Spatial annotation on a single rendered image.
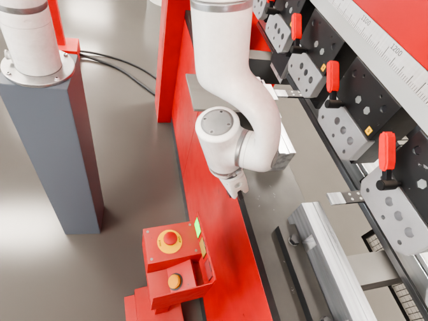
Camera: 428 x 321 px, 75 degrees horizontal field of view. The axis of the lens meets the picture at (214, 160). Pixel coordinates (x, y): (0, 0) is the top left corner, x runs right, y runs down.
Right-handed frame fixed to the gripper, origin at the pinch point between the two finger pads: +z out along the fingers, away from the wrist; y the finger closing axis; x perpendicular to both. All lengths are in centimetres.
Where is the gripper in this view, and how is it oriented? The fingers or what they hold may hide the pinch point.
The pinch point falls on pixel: (232, 190)
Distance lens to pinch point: 79.0
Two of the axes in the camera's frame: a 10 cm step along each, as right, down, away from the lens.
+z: 1.5, 4.9, 8.6
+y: -4.9, -7.2, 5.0
